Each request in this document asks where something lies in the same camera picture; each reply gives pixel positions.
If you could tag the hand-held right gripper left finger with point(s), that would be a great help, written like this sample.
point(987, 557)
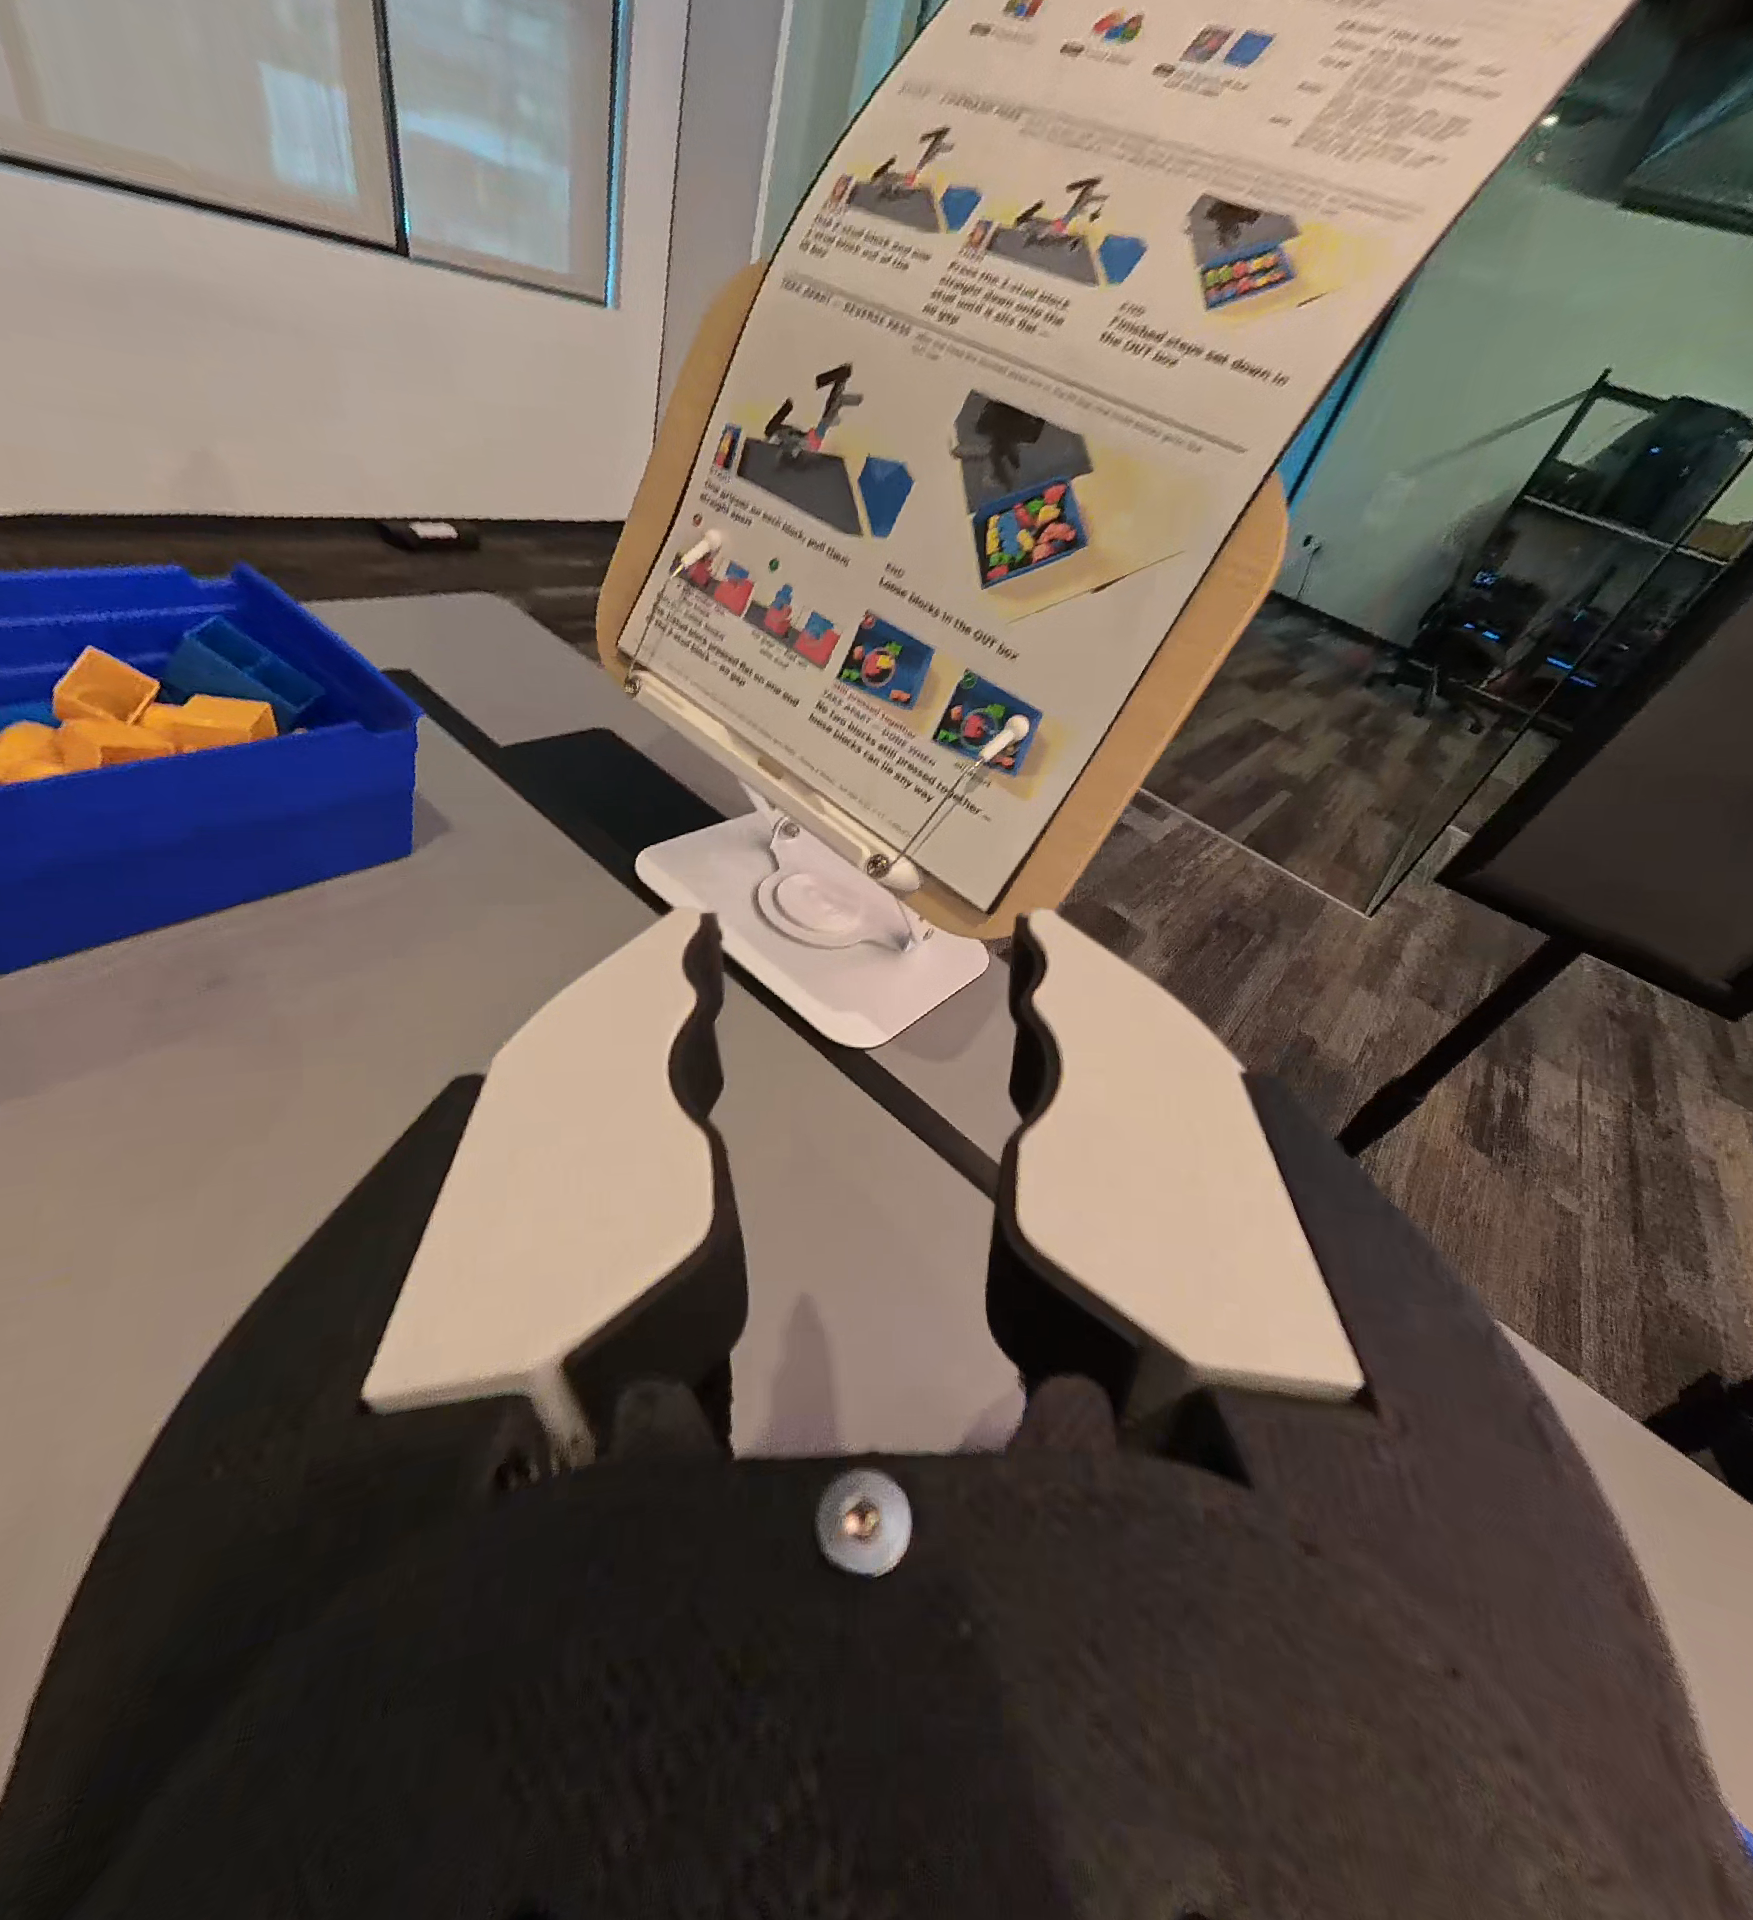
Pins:
point(561, 1202)

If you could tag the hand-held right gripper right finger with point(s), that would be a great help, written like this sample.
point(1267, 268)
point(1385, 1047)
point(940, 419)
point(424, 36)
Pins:
point(1175, 1202)

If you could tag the pile of orange mega blocks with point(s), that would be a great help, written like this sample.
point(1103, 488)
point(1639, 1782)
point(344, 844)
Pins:
point(95, 698)

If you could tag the blue mega block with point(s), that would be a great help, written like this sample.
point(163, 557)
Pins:
point(236, 670)

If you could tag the small floor device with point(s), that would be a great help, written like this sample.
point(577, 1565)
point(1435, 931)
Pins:
point(429, 534)

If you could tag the instruction sheet board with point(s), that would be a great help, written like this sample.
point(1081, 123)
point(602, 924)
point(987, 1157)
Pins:
point(1040, 527)

